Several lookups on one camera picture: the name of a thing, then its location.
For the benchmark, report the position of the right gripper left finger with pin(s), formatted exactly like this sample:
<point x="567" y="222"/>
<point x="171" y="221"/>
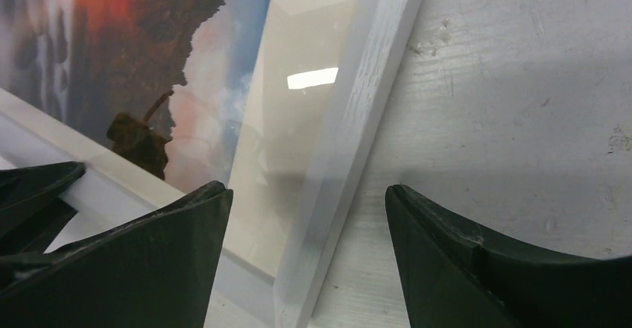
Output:
<point x="157" y="270"/>

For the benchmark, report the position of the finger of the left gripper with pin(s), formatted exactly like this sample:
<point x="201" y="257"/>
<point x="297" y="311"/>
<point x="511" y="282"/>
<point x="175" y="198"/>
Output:
<point x="32" y="213"/>

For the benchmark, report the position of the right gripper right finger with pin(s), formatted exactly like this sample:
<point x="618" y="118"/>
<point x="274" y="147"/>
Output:
<point x="456" y="272"/>

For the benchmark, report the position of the white picture frame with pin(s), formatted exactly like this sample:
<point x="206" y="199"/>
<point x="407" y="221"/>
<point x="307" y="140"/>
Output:
<point x="323" y="74"/>

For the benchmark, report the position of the sunset photo in frame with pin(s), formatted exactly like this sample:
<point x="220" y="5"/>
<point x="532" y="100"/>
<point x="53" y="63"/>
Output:
<point x="162" y="83"/>

